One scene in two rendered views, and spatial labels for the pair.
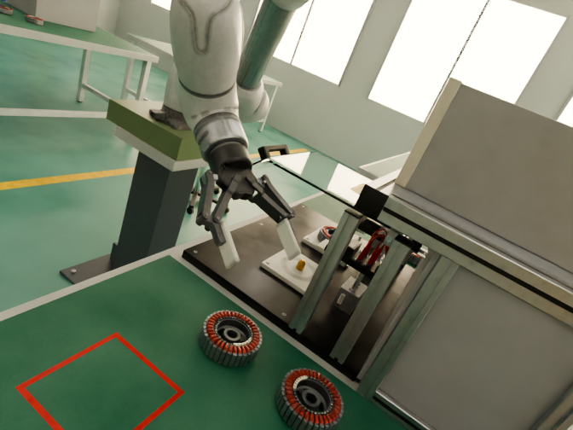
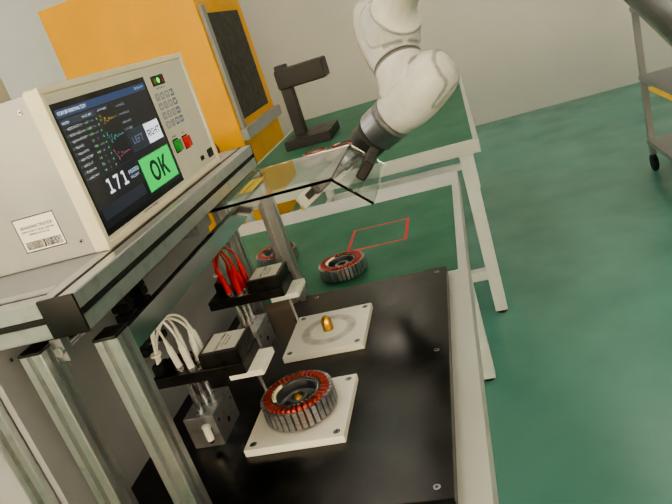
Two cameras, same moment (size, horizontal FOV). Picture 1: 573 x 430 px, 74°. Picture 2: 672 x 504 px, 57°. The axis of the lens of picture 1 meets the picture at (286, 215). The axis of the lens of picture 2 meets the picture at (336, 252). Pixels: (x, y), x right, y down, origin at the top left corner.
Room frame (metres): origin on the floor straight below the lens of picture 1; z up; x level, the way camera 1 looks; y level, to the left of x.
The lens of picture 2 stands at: (1.91, -0.13, 1.29)
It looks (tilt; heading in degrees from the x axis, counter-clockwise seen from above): 19 degrees down; 175
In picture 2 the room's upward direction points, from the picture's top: 18 degrees counter-clockwise
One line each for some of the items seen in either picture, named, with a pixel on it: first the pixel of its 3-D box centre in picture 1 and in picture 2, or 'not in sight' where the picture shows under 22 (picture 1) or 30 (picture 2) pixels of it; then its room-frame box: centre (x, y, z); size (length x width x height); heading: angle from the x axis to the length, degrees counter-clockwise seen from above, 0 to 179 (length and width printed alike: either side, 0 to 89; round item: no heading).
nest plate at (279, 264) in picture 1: (298, 270); (329, 331); (0.87, -0.08, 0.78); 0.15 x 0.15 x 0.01; 69
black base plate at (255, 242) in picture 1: (319, 264); (312, 378); (0.98, -0.14, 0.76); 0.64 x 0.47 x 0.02; 159
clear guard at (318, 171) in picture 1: (329, 188); (290, 189); (0.79, -0.06, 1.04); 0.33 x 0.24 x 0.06; 69
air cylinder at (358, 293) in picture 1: (350, 294); (254, 336); (0.82, -0.22, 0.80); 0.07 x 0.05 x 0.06; 159
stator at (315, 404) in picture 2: (335, 239); (299, 399); (1.10, -0.17, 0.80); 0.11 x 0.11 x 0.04
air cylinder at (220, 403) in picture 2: not in sight; (212, 416); (1.05, -0.31, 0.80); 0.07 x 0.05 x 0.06; 159
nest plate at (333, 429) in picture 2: (332, 245); (304, 413); (1.10, -0.17, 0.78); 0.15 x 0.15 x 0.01; 69
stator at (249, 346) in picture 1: (231, 337); (342, 266); (0.56, 0.01, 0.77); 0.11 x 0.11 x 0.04
